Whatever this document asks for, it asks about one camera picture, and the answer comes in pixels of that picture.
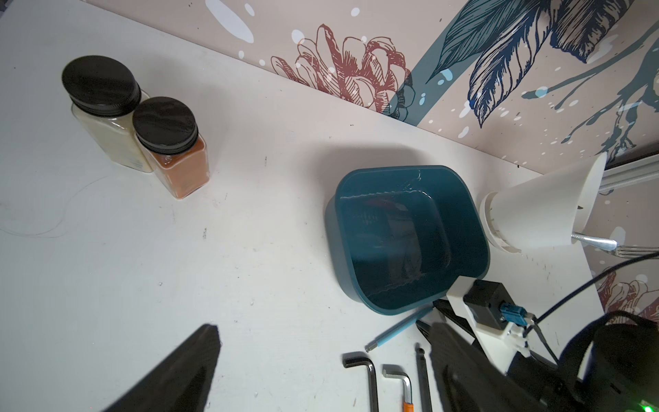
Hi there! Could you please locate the cream spice jar black lid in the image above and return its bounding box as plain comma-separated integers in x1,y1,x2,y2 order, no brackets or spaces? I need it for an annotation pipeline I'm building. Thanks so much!
62,55,153,173

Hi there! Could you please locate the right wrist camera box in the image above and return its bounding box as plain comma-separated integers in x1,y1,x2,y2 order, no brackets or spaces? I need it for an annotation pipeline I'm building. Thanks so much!
463,280,529,331

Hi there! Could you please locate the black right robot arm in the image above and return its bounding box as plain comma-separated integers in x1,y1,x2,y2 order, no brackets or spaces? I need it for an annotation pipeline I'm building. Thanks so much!
508,311,658,411

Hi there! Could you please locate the black short-bend hex key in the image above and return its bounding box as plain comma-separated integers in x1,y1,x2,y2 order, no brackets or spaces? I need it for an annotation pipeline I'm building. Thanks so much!
342,352,379,412

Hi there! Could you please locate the orange hex key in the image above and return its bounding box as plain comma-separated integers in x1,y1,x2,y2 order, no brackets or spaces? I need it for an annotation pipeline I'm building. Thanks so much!
382,365,415,412

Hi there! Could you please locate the long black hex key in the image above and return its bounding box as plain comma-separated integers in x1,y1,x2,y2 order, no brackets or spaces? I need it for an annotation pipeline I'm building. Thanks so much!
415,343,432,412

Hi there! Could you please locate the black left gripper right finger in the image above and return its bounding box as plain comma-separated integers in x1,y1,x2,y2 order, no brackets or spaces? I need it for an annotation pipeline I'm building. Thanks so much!
429,323,546,411

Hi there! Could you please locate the metal fork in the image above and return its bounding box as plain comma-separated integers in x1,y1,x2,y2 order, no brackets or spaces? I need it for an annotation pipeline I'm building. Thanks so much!
571,233,658,259

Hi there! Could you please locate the white utensil holder cup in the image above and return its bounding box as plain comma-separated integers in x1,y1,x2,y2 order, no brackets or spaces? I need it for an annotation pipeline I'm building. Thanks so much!
479,154,607,254

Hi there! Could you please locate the blue hex key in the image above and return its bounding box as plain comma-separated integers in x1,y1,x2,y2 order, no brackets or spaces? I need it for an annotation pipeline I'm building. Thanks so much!
365,306,434,353

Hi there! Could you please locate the orange spice jar black lid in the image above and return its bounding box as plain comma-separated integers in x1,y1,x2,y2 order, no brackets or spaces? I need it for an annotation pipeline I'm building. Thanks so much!
132,96,210,199

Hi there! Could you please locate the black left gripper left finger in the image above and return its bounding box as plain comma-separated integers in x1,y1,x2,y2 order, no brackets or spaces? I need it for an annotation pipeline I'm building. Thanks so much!
106,324,221,411

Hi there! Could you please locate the teal plastic storage box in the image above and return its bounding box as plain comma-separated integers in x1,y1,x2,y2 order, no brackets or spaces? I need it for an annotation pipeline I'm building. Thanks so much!
325,166,490,316

